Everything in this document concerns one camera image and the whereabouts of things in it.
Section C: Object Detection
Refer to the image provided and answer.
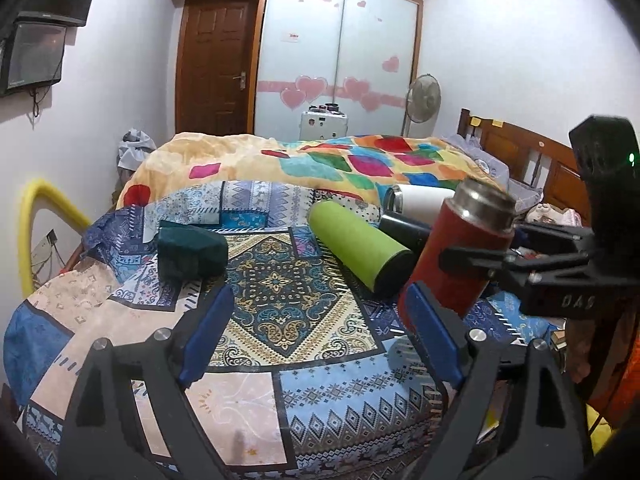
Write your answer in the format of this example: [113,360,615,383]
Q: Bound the red thermos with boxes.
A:
[397,174,518,334]

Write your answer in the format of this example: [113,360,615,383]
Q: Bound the green cylindrical cup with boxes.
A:
[308,200,414,298]

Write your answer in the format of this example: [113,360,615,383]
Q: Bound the dark black bottle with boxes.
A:
[378,211,432,257]

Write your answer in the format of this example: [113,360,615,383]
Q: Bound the white thermos bottle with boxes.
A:
[382,184,454,226]

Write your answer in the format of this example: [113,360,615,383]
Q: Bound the grey pillow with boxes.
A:
[444,134,544,214]

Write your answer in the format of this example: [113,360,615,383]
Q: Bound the wooden headboard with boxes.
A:
[457,108,591,226]

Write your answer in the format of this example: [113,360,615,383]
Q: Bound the colourful yellow quilt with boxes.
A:
[117,132,506,207]

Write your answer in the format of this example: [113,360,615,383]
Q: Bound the white standing fan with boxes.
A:
[401,74,442,136]

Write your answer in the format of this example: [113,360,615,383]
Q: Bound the dark green box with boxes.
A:
[157,220,229,283]

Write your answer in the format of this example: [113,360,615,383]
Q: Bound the blue patterned patchwork bedsheet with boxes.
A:
[3,179,561,480]

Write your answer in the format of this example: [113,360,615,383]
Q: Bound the small white appliance cabinet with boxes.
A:
[299,103,348,141]

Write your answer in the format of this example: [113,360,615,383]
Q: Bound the yellow foam tube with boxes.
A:
[17,178,91,298]

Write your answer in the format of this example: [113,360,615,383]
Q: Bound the frosted sliding wardrobe doors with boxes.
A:
[254,0,419,142]

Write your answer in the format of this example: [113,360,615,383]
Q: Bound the brown wooden door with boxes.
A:
[175,0,258,136]

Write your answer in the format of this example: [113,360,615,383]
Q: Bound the grey bag by wall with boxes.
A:
[117,129,156,172]

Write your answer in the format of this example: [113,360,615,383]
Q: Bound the wall-mounted black television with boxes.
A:
[1,0,92,96]

